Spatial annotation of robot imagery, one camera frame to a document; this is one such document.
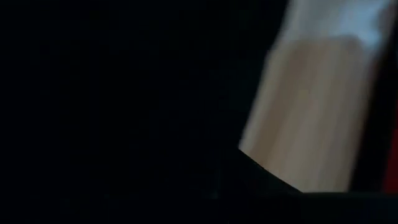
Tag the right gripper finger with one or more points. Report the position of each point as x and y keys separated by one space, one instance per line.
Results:
x=267 y=199

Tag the beige canvas tote bag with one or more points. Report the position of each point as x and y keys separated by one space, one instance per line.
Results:
x=342 y=18

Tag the black garment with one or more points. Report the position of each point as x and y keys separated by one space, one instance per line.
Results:
x=124 y=93

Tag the black aluminium table frame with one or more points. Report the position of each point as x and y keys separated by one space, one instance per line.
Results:
x=373 y=124

